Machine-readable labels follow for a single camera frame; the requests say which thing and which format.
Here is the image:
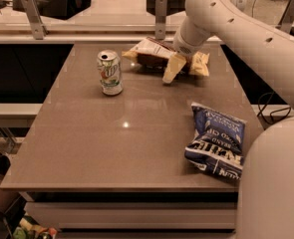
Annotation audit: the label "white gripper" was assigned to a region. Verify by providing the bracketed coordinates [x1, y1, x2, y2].
[162, 18, 211, 84]

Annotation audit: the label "brown chip bag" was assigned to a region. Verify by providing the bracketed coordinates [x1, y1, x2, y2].
[122, 37, 209, 77]

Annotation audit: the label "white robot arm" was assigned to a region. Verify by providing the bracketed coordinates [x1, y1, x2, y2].
[173, 0, 294, 239]

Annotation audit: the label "blue chip bag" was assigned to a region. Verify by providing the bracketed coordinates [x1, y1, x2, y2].
[184, 103, 246, 180]

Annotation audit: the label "green white soda can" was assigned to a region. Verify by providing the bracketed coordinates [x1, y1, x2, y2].
[97, 50, 123, 96]

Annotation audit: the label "colourful items under table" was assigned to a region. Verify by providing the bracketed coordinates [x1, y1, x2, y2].
[13, 216, 58, 239]

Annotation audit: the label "middle metal bracket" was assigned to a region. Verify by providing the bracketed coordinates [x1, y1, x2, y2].
[155, 0, 167, 40]

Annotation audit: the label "metal bracket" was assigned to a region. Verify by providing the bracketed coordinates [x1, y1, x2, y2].
[155, 0, 167, 40]
[277, 0, 294, 33]
[20, 0, 48, 40]

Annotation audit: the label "black cable loop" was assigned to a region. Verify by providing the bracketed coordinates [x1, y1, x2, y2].
[256, 91, 292, 125]

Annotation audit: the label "right metal bracket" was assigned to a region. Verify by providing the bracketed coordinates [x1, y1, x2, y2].
[277, 0, 294, 33]

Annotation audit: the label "left metal bracket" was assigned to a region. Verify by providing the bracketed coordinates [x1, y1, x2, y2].
[20, 0, 48, 40]

